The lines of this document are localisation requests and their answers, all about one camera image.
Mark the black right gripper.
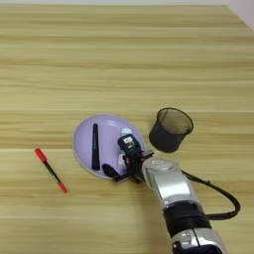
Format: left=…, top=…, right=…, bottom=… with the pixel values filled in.
left=101, top=150, right=155, bottom=185

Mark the red capped black marker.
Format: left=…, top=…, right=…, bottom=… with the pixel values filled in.
left=34, top=147, right=68, bottom=194

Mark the black pen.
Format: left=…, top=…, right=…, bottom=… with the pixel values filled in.
left=91, top=123, right=101, bottom=172

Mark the round purple plate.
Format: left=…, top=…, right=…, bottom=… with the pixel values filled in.
left=71, top=113, right=147, bottom=181

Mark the black mesh pen cup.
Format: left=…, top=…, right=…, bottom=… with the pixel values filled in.
left=148, top=106, right=194, bottom=154

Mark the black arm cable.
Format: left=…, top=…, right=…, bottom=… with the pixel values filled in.
left=181, top=170, right=242, bottom=221

